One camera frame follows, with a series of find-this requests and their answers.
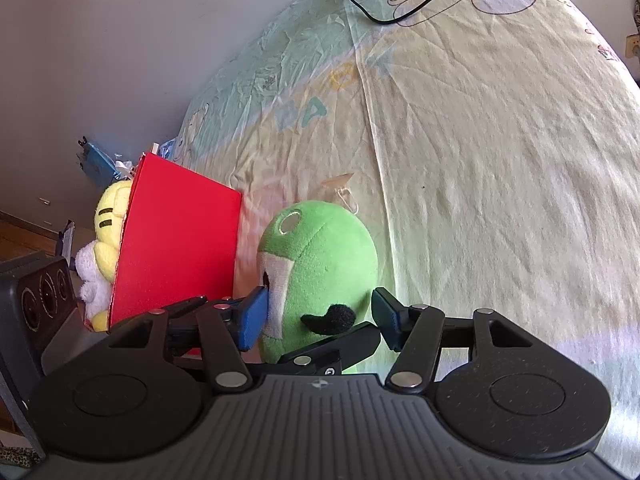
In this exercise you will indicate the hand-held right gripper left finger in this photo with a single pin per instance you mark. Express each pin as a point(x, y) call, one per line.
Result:
point(252, 320)

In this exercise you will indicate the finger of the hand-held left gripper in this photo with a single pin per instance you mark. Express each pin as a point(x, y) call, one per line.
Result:
point(345, 345)

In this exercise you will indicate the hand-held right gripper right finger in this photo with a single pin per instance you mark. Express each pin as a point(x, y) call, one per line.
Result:
point(385, 317)

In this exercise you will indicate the white plush toy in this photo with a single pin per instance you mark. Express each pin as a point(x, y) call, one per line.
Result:
point(90, 270)

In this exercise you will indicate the green plush toy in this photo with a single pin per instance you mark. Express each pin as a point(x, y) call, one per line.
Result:
point(320, 250)

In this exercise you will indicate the red cardboard box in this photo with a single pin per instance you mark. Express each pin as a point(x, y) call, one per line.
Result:
point(175, 240)

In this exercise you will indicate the yellow tiger plush toy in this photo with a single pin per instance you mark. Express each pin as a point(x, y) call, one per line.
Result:
point(110, 215)

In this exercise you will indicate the blue plastic bag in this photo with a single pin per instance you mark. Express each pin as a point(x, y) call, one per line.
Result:
point(97, 160)

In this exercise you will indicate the leopard print cloth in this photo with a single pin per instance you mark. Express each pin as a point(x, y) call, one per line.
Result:
point(12, 455)

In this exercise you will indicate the blue patterned book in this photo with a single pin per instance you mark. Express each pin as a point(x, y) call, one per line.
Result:
point(167, 147)

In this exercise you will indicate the beige wall socket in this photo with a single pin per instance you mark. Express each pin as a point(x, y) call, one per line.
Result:
point(632, 45)

